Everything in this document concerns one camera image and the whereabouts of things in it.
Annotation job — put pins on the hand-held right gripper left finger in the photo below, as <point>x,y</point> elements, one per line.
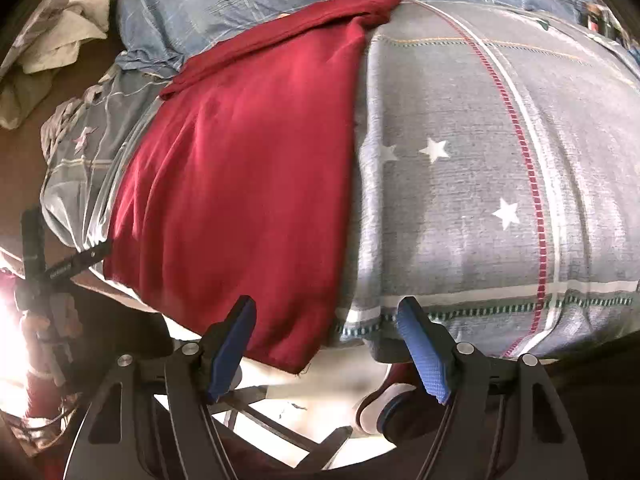
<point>225,355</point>

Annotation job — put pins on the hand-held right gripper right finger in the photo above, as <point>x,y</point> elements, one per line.
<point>425,355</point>

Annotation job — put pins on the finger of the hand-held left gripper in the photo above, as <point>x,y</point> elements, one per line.
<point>80,261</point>
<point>33,245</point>

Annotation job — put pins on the red garment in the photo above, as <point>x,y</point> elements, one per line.
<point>240,185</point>

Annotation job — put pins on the red and white sneaker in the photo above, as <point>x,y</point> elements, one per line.
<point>382,397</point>

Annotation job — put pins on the grey star-print bed sheet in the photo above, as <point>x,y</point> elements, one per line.
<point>450,185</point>

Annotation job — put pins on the crumpled white cloth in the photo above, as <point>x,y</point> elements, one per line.
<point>55,40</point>

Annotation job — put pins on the blue plaid quilt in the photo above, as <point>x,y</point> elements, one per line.
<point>225,0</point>

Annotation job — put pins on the cluttered shelf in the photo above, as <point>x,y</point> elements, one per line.
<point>602,22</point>

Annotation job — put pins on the metal folding frame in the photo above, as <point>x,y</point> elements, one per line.
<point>280,427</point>

